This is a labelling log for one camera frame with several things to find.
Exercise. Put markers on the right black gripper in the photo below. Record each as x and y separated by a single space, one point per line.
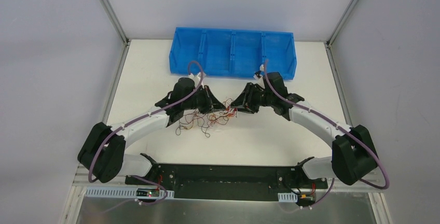
248 97

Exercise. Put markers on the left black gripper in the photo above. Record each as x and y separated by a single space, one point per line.
209 98

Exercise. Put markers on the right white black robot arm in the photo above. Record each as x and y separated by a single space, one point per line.
352 148

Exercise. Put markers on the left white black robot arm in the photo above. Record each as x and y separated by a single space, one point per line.
104 150

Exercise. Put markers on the blue four-compartment plastic bin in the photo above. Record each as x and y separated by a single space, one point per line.
232 53

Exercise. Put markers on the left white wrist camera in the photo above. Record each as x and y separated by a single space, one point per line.
197 78

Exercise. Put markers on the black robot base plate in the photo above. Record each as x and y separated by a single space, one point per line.
228 182

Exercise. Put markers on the right white slotted cable duct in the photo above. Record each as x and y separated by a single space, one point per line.
287 197

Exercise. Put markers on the white slotted cable duct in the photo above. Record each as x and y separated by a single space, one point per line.
287 197
128 193

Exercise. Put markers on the left white slotted cable duct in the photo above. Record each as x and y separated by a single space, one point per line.
128 193

